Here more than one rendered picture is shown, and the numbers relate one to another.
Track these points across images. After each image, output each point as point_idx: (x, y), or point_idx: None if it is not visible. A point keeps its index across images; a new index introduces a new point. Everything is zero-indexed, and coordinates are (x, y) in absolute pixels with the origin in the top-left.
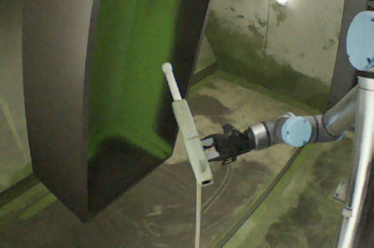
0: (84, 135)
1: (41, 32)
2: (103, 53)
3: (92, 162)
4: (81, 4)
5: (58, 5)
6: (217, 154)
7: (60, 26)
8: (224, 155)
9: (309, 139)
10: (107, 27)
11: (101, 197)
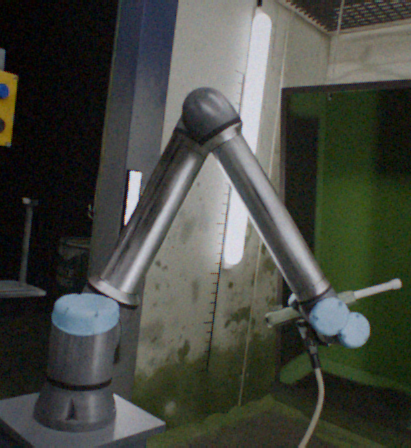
0: (280, 272)
1: (307, 200)
2: None
3: (359, 385)
4: (285, 167)
5: (298, 174)
6: (303, 320)
7: (295, 188)
8: (301, 322)
9: (299, 306)
10: None
11: (314, 391)
